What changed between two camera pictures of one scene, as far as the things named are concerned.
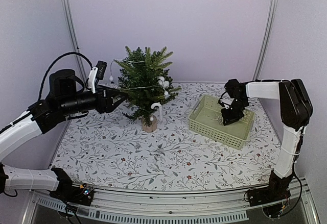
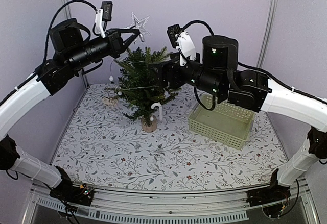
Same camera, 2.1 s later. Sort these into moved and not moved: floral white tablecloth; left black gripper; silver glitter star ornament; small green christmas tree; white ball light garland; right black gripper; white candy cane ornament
Moved: right black gripper; silver glitter star ornament; left black gripper
Not moved: white ball light garland; floral white tablecloth; white candy cane ornament; small green christmas tree
